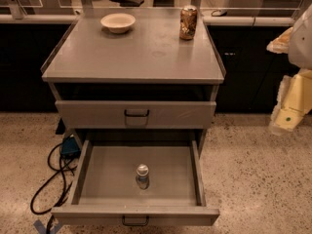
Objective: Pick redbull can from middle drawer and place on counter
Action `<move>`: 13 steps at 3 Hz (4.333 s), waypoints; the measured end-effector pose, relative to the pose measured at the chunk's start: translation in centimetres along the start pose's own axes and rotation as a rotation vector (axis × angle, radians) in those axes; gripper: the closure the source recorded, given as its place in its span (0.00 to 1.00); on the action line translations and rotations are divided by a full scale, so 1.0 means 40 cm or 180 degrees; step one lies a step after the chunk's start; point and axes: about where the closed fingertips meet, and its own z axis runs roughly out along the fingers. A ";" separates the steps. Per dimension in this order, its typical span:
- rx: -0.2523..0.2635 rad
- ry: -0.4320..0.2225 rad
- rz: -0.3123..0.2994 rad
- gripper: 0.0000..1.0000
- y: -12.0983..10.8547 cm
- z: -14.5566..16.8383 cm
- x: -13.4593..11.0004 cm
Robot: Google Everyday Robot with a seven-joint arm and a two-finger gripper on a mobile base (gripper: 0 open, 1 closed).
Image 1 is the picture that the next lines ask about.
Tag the closed grey upper drawer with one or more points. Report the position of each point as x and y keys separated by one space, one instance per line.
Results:
x=119 y=114

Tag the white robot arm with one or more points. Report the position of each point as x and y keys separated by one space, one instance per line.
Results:
x=300 y=48

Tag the silver blue redbull can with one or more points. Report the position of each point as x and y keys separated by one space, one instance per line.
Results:
x=142 y=176

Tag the blue power box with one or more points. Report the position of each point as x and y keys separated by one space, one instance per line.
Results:
x=70 y=148

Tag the blue floor tape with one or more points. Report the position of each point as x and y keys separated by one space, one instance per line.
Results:
x=42 y=229

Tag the grey drawer cabinet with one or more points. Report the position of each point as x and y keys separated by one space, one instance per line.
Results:
x=148 y=63

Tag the gold soda can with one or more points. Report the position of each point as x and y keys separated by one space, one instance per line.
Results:
x=188 y=22

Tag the open grey middle drawer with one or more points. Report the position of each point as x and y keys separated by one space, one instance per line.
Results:
x=137 y=186

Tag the white paper bowl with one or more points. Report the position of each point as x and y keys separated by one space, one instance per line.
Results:
x=118 y=23

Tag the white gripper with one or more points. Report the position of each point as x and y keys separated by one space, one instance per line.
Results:
x=301 y=46

